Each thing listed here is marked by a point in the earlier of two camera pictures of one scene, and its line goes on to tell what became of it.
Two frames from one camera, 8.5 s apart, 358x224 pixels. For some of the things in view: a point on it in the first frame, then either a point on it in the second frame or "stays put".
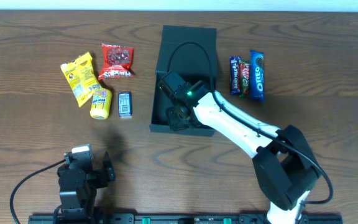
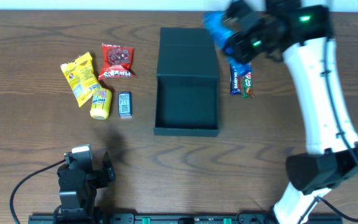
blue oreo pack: [257, 74] → [222, 30]
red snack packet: [117, 61] stays put
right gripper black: [177, 113] → [237, 40]
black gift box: [191, 51] stays put
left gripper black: [99, 177] stays put
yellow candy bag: [80, 75] stays put
